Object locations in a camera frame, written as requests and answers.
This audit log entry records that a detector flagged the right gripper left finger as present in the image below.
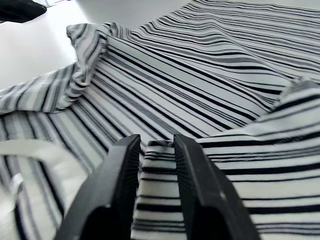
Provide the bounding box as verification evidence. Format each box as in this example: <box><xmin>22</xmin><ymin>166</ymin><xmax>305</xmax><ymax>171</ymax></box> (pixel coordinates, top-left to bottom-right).
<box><xmin>54</xmin><ymin>133</ymin><xmax>142</xmax><ymax>240</ymax></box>

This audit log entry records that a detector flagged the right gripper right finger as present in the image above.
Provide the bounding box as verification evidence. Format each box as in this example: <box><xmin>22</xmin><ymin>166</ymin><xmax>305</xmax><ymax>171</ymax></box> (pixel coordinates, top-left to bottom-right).
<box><xmin>173</xmin><ymin>133</ymin><xmax>262</xmax><ymax>240</ymax></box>

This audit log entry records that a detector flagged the striped T-shirt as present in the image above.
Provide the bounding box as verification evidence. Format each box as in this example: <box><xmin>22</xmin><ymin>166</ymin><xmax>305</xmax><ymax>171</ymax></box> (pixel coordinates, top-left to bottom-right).
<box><xmin>0</xmin><ymin>0</ymin><xmax>320</xmax><ymax>240</ymax></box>

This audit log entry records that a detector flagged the robot body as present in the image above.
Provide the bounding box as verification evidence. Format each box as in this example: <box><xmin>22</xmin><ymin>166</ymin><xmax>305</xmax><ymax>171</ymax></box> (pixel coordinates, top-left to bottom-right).
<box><xmin>0</xmin><ymin>0</ymin><xmax>48</xmax><ymax>25</ymax></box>

